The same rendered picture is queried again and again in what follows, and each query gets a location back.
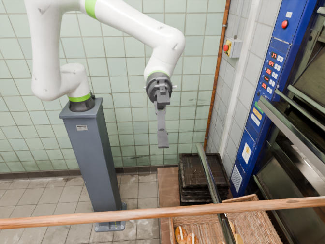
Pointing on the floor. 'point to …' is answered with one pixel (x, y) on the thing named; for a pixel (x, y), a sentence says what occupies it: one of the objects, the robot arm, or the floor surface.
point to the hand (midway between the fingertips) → (163, 124)
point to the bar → (228, 236)
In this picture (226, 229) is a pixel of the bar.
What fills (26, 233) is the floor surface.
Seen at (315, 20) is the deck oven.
